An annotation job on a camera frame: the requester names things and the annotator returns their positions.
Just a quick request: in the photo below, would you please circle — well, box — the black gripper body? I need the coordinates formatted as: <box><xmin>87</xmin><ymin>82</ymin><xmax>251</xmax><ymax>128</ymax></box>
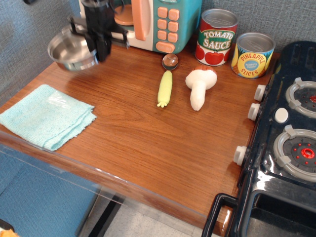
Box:
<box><xmin>68</xmin><ymin>1</ymin><xmax>129</xmax><ymax>47</ymax></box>

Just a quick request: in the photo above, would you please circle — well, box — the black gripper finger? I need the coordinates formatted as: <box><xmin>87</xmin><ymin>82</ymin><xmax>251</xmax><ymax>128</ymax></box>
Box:
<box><xmin>84</xmin><ymin>34</ymin><xmax>96</xmax><ymax>52</ymax></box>
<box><xmin>96</xmin><ymin>37</ymin><xmax>112</xmax><ymax>62</ymax></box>

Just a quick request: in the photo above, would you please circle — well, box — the stainless steel pot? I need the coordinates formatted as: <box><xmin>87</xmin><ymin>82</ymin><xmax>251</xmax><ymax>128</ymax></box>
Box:
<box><xmin>47</xmin><ymin>26</ymin><xmax>98</xmax><ymax>71</ymax></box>

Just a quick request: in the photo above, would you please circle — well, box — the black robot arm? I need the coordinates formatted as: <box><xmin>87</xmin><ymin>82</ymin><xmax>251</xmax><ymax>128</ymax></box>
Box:
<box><xmin>47</xmin><ymin>0</ymin><xmax>129</xmax><ymax>71</ymax></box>

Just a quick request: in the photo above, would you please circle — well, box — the light blue cloth napkin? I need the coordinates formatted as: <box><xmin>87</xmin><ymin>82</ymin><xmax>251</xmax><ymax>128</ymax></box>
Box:
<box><xmin>0</xmin><ymin>84</ymin><xmax>96</xmax><ymax>151</ymax></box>

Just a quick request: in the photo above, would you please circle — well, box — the orange microwave turntable plate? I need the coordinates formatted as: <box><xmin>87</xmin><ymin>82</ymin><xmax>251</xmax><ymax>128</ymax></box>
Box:
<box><xmin>115</xmin><ymin>4</ymin><xmax>133</xmax><ymax>26</ymax></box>

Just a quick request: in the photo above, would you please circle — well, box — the teal toy microwave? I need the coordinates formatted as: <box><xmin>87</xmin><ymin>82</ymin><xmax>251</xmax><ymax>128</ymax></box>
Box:
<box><xmin>78</xmin><ymin>0</ymin><xmax>203</xmax><ymax>54</ymax></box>

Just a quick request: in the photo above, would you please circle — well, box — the plush white mushroom toy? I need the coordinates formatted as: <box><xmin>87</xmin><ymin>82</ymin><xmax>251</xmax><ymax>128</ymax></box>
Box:
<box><xmin>185</xmin><ymin>65</ymin><xmax>218</xmax><ymax>111</ymax></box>

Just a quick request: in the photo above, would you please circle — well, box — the tomato sauce can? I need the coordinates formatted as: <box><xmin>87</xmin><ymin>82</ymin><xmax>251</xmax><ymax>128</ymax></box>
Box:
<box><xmin>195</xmin><ymin>8</ymin><xmax>238</xmax><ymax>66</ymax></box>

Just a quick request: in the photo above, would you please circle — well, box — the pineapple slices can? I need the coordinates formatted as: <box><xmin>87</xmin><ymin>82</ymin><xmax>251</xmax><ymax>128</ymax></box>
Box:
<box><xmin>231</xmin><ymin>32</ymin><xmax>276</xmax><ymax>79</ymax></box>

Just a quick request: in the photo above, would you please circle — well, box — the clear acrylic barrier panel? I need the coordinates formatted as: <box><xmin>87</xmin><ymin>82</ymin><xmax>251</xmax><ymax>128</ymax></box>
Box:
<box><xmin>0</xmin><ymin>133</ymin><xmax>202</xmax><ymax>237</ymax></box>

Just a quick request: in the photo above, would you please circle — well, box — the orange object at corner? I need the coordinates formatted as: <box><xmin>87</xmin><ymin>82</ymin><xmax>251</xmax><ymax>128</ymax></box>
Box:
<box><xmin>0</xmin><ymin>219</ymin><xmax>19</xmax><ymax>237</ymax></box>

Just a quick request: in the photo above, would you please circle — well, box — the black toy stove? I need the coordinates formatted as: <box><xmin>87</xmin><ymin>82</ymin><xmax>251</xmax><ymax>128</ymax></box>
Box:
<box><xmin>202</xmin><ymin>41</ymin><xmax>316</xmax><ymax>237</ymax></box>

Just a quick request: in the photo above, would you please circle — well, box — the spoon with yellow handle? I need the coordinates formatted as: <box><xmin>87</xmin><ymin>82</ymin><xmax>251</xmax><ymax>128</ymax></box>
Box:
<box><xmin>157</xmin><ymin>53</ymin><xmax>179</xmax><ymax>108</ymax></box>

